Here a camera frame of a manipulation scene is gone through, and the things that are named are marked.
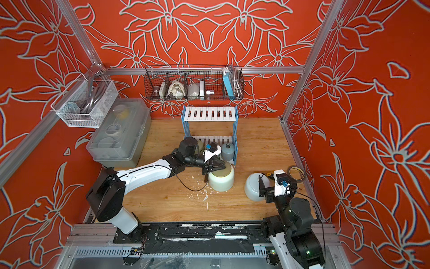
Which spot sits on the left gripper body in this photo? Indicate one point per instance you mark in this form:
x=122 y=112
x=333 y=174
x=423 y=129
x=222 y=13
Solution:
x=206 y=167

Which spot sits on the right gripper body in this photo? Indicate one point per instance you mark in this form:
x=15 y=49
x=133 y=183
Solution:
x=270 y=194

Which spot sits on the white ceramic jar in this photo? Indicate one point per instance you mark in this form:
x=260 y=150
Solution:
x=252 y=186

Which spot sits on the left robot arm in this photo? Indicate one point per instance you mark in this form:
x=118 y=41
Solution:
x=107 y=194

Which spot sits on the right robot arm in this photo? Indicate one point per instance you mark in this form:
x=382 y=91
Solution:
x=290 y=232

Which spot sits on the blue white slatted shelf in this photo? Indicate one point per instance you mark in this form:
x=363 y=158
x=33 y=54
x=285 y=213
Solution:
x=213 y=124

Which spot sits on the brown tape roll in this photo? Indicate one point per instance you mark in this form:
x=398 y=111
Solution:
x=296 y=174

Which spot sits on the grey-blue small canister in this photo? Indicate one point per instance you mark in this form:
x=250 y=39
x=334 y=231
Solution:
x=228 y=151

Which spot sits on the plastic wrapped white item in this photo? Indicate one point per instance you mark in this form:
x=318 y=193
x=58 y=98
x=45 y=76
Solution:
x=193 y=91

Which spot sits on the white box in basket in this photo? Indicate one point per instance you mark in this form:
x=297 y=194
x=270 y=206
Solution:
x=201 y=90

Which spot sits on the beige felt cloth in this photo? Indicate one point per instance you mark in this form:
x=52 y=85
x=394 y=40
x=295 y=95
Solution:
x=176 y=90

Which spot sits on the clear plastic storage box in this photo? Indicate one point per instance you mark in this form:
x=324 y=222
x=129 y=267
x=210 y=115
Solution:
x=119 y=141

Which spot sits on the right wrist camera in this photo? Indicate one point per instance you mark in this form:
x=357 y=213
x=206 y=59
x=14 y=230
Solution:
x=282 y=183

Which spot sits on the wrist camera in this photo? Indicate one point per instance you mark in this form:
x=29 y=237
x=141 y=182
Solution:
x=211 y=150
x=282 y=183

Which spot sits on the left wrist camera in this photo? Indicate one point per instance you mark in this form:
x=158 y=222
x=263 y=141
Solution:
x=211 y=150

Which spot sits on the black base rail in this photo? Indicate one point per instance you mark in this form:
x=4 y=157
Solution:
x=248 y=231

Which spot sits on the black wire wall basket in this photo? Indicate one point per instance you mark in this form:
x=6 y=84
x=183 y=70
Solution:
x=214 y=87

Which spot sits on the clear wall bin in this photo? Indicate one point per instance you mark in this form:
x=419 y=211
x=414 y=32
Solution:
x=86 y=102

